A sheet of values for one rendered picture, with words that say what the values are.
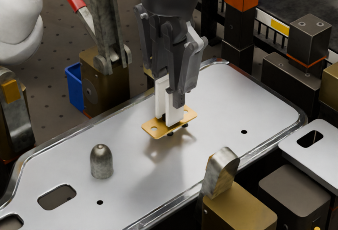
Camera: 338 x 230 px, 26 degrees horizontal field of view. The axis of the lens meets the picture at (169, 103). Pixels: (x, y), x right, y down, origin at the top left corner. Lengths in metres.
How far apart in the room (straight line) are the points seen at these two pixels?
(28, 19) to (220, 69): 0.52
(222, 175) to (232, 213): 0.05
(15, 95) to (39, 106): 0.57
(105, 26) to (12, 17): 0.47
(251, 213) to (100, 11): 0.38
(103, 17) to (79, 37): 0.75
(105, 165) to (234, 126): 0.22
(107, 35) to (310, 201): 0.39
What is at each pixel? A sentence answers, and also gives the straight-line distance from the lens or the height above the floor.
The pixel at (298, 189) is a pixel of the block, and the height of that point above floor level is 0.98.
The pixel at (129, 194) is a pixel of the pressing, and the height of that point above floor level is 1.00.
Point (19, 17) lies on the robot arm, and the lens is 1.58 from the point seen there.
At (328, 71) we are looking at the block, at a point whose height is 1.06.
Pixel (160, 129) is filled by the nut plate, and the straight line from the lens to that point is 1.08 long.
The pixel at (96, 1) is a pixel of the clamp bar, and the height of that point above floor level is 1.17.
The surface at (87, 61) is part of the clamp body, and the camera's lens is 1.18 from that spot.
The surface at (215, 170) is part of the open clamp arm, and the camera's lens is 0.91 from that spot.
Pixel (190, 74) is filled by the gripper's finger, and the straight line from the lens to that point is 0.99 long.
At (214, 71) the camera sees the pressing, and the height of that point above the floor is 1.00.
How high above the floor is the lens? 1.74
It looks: 39 degrees down
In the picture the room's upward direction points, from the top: straight up
